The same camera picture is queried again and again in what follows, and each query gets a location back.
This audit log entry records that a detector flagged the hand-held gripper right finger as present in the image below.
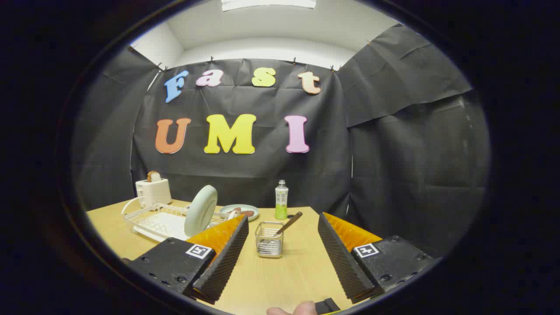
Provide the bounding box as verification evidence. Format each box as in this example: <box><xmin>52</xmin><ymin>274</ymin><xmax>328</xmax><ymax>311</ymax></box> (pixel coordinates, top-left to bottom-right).
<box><xmin>318</xmin><ymin>212</ymin><xmax>442</xmax><ymax>305</ymax></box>

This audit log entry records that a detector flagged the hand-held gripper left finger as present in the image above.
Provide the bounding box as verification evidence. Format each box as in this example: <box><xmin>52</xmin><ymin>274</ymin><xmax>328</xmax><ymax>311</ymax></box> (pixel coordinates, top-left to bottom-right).
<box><xmin>122</xmin><ymin>214</ymin><xmax>250</xmax><ymax>305</ymax></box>

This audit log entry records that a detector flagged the green tea bottle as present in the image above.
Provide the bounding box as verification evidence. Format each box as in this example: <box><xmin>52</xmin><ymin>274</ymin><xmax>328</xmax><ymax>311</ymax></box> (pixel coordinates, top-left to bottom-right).
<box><xmin>275</xmin><ymin>179</ymin><xmax>289</xmax><ymax>220</ymax></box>

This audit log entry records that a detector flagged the metal wire basket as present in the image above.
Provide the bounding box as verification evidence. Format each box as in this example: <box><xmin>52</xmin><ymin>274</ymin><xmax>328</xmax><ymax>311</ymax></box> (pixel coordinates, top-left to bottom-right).
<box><xmin>255</xmin><ymin>221</ymin><xmax>285</xmax><ymax>259</ymax></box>

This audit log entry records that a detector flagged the white toaster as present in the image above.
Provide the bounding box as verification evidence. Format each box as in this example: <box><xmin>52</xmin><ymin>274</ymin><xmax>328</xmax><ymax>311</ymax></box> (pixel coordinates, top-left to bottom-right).
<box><xmin>135</xmin><ymin>177</ymin><xmax>172</xmax><ymax>208</ymax></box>

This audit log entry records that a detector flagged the ceiling light panel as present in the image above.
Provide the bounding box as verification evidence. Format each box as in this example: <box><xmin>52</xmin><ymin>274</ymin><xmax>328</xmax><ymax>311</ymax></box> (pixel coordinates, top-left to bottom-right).
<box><xmin>221</xmin><ymin>0</ymin><xmax>317</xmax><ymax>11</ymax></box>

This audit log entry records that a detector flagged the black backdrop cloth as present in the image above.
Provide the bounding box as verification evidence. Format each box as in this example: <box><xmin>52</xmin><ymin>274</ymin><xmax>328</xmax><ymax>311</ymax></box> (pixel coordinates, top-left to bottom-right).
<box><xmin>72</xmin><ymin>24</ymin><xmax>490</xmax><ymax>259</ymax></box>

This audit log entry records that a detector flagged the pale green plate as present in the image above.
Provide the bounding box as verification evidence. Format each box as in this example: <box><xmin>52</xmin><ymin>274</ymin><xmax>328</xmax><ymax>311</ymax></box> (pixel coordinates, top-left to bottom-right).
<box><xmin>184</xmin><ymin>185</ymin><xmax>218</xmax><ymax>238</ymax></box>

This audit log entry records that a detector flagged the white wire dish rack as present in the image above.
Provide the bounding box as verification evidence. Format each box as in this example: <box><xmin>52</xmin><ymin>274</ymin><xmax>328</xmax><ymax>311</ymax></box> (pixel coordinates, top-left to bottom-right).
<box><xmin>121</xmin><ymin>196</ymin><xmax>239</xmax><ymax>243</ymax></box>

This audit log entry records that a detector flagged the small round green dish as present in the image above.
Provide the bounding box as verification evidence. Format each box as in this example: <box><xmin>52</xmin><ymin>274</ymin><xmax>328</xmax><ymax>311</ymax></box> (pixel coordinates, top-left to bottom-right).
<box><xmin>220</xmin><ymin>204</ymin><xmax>259</xmax><ymax>221</ymax></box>

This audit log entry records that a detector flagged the brown-handled spoon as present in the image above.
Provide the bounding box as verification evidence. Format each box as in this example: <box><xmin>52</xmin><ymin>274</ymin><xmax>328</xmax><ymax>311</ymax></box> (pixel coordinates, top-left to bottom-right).
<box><xmin>273</xmin><ymin>212</ymin><xmax>303</xmax><ymax>238</ymax></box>

